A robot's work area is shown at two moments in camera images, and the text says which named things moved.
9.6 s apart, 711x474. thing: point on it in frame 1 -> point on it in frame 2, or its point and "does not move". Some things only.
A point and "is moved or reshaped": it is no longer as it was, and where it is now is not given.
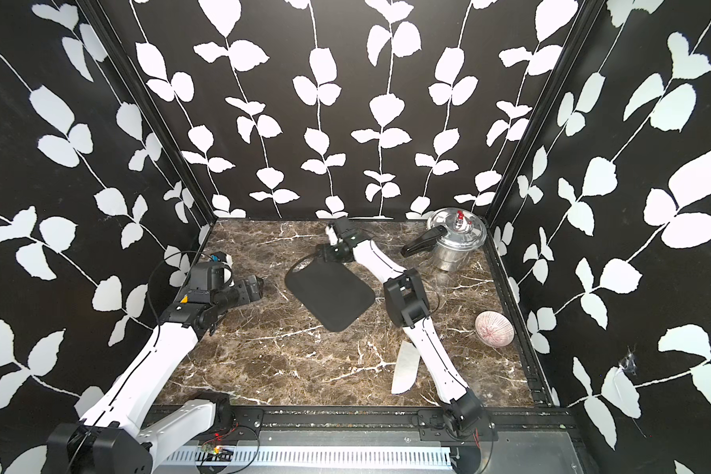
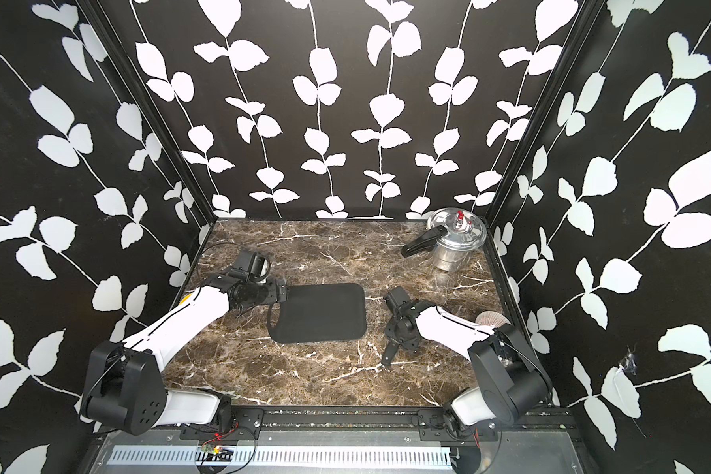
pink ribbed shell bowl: (495, 328) does not move
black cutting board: (331, 290) is moved or reshaped
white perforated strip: (325, 456) does not move
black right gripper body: (334, 255) -> (394, 331)
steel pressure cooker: (451, 234) does not move
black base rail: (216, 424) does not move
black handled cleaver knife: (407, 368) -> (389, 352)
